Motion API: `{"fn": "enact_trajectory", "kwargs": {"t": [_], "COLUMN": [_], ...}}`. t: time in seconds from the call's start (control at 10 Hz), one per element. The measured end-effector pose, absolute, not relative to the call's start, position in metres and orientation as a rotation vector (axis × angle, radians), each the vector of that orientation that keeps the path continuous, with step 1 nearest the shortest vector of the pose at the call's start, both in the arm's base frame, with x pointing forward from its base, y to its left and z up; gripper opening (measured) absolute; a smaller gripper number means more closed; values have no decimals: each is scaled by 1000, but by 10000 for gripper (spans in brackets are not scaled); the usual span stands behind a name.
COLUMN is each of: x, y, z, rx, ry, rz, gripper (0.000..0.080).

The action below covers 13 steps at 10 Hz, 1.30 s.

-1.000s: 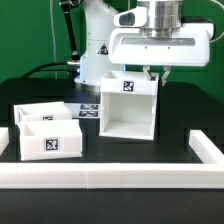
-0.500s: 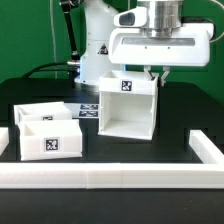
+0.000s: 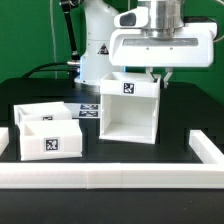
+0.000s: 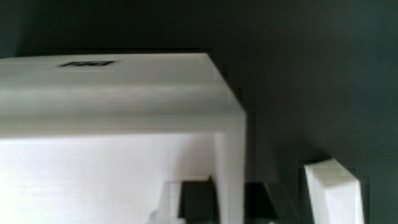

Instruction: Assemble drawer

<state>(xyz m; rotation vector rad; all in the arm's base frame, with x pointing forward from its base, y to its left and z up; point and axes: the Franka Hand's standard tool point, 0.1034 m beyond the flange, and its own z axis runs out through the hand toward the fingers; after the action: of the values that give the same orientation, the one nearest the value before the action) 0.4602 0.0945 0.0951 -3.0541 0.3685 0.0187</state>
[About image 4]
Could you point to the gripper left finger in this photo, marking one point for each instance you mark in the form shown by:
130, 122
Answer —
198, 210

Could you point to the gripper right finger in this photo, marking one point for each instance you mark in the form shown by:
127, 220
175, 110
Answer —
267, 204

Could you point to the white drawer cabinet frame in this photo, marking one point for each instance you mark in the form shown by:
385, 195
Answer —
122, 123

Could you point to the white table border fence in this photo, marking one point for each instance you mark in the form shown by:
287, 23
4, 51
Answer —
335, 193

